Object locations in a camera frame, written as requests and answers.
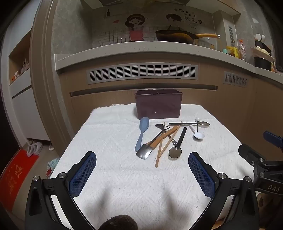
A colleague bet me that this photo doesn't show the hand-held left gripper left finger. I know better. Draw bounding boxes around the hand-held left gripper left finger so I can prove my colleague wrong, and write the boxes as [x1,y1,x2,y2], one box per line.
[25,151,97,230]

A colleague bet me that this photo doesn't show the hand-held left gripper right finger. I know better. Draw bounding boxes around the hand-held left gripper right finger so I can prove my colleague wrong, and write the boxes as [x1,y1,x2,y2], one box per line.
[188,151,260,230]

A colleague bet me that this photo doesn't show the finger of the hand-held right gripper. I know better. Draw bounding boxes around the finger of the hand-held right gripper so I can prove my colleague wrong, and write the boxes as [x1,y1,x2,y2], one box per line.
[238,144,266,169]
[263,130,283,147]

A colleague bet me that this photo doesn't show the dark spoon with black handle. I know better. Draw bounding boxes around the dark spoon with black handle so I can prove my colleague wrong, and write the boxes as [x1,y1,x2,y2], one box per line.
[168,127,187,159]

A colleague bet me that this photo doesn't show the white ceramic spoon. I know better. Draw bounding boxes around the white ceramic spoon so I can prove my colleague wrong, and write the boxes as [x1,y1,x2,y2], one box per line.
[188,125,204,140]

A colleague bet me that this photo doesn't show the wooden chopstick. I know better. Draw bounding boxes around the wooden chopstick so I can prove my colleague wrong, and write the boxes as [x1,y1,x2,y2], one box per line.
[157,122,166,158]
[155,121,183,168]

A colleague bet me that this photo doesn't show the long metal spoon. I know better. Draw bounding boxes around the long metal spoon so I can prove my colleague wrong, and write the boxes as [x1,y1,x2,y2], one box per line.
[168,121,209,128]

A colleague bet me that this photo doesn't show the shovel-shaped metal spoon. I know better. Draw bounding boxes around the shovel-shaped metal spoon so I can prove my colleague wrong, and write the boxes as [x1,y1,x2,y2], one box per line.
[136,126,171,160]

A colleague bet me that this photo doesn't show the metal spoon with cutout handle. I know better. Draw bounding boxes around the metal spoon with cutout handle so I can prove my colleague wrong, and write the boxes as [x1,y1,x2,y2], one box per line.
[155,123,178,146]

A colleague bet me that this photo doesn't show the blue plastic rice spoon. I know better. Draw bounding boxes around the blue plastic rice spoon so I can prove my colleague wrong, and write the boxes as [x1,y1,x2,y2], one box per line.
[135,117,150,152]

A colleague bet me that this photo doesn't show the maroon plastic utensil holder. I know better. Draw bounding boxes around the maroon plastic utensil holder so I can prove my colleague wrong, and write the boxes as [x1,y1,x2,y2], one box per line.
[135,89,183,119]

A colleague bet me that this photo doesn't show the person's left hand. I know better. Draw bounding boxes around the person's left hand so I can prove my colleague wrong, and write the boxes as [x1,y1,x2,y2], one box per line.
[98,215,139,230]

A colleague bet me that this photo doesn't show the white textured tablecloth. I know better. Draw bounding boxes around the white textured tablecloth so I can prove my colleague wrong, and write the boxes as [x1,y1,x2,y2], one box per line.
[50,103,255,230]

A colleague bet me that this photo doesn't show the wooden kitchen cabinet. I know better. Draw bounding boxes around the wooden kitchen cabinet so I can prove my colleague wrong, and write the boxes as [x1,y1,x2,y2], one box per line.
[56,61,283,160]

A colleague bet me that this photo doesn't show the pair of grey slippers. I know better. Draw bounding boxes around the pair of grey slippers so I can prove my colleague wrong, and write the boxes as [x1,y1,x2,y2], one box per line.
[27,142,55,157]

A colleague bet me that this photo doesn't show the red door mat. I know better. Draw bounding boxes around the red door mat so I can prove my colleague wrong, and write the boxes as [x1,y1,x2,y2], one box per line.
[0,149,39,214]

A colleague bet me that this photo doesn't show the small grey vent grille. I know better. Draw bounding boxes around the small grey vent grille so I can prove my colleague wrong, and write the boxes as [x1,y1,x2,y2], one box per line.
[224,71,248,88]

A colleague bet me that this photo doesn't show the black pot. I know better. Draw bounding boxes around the black pot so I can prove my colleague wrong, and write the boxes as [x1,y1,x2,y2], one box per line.
[253,57,272,71]

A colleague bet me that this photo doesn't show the white shelf cabinet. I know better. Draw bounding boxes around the white shelf cabinet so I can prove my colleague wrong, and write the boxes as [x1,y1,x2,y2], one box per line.
[0,28,52,147]

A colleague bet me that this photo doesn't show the clear bottle with orange cap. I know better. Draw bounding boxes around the clear bottle with orange cap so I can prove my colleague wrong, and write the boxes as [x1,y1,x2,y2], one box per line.
[238,40,247,62]

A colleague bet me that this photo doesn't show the yellow food container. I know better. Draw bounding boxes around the yellow food container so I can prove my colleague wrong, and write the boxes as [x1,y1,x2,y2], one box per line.
[226,46,239,58]

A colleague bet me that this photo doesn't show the long grey vent grille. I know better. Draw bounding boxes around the long grey vent grille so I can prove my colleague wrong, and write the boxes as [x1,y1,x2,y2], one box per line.
[86,62,199,85]

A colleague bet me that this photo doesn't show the papers on shelf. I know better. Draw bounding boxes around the papers on shelf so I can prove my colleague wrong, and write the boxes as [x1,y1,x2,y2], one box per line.
[13,59,31,78]

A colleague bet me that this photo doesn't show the grey stone kitchen counter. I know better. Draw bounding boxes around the grey stone kitchen counter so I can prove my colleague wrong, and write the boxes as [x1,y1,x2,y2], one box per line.
[54,40,283,84]

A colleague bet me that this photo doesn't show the white wall appliance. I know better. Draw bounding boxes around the white wall appliance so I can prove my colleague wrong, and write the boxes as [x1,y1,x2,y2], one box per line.
[222,16,238,51]

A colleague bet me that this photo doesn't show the black wok with yellow handle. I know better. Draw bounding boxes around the black wok with yellow handle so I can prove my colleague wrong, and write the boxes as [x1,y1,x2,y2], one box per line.
[155,30,221,45]

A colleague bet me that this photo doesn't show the cartoon wall sticker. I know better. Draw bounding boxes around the cartoon wall sticker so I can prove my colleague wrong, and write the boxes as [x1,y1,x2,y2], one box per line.
[92,8,216,48]

